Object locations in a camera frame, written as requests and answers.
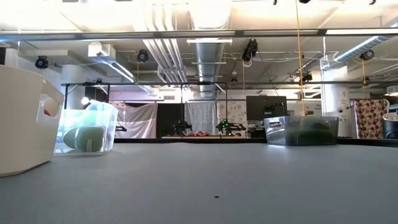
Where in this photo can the black monitor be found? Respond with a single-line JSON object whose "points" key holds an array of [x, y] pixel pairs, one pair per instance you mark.
{"points": [[265, 107]]}

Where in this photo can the grey overhead beam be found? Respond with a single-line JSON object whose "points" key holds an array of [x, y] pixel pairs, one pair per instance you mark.
{"points": [[155, 33]]}

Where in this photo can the black station frame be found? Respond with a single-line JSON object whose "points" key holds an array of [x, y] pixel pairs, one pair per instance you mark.
{"points": [[155, 83]]}

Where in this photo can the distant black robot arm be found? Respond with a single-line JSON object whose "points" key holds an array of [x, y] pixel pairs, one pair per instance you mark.
{"points": [[182, 127]]}

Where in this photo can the black trash bin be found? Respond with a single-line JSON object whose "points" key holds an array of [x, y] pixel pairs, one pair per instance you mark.
{"points": [[391, 126]]}

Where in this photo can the white curtain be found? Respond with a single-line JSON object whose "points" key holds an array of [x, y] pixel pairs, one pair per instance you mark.
{"points": [[202, 115]]}

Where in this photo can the white round column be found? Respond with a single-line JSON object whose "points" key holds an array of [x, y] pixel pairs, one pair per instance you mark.
{"points": [[334, 99]]}

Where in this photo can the grey table mat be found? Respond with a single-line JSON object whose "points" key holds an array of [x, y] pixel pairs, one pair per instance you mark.
{"points": [[199, 183]]}

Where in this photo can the white hanging sheet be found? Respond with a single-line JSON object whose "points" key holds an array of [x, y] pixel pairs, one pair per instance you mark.
{"points": [[136, 119]]}

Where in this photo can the green lime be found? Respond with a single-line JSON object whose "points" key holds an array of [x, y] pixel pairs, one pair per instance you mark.
{"points": [[69, 138], [90, 139]]}

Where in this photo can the clear plastic basket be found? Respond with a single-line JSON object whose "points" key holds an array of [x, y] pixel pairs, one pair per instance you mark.
{"points": [[105, 124]]}

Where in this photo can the black hanging camera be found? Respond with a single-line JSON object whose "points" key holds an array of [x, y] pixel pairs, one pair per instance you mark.
{"points": [[142, 56], [367, 54], [41, 62], [250, 49]]}

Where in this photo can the distant robot with green lights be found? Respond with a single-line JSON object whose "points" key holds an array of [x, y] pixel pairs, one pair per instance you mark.
{"points": [[231, 126]]}

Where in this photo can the grey translucent plastic basket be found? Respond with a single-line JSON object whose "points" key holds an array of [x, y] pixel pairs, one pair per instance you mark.
{"points": [[275, 130]]}

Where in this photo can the white plastic basket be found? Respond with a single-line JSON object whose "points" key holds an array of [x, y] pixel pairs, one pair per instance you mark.
{"points": [[21, 140]]}

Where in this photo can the silver ceiling duct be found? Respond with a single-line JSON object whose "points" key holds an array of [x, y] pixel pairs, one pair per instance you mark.
{"points": [[209, 56]]}

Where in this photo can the dotted patterned curtain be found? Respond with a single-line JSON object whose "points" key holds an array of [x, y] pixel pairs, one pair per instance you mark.
{"points": [[370, 116]]}

